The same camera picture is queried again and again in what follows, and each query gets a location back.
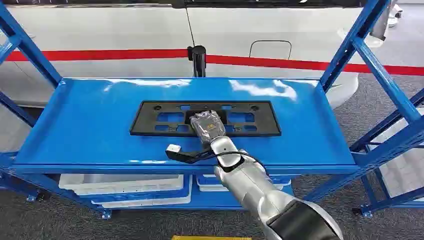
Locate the black plastic frame panel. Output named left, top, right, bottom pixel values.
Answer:
left=129, top=100, right=283, bottom=139

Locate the black stanchion post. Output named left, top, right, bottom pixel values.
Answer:
left=186, top=44, right=208, bottom=79

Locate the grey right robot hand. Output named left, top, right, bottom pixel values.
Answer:
left=189, top=110, right=227, bottom=145

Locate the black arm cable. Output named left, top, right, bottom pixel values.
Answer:
left=194, top=150, right=270, bottom=177

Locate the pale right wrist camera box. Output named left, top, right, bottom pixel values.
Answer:
left=165, top=143, right=183, bottom=155

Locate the red barrier belt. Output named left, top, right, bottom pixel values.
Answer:
left=5, top=48, right=424, bottom=77

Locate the white car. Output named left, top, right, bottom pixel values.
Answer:
left=0, top=0, right=392, bottom=110

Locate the yellow floor tape strip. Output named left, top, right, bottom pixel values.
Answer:
left=171, top=235, right=243, bottom=240

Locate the blue metal shelf rack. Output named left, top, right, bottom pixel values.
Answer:
left=0, top=0, right=424, bottom=220

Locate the blue plastic bin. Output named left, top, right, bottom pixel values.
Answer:
left=78, top=174, right=194, bottom=204

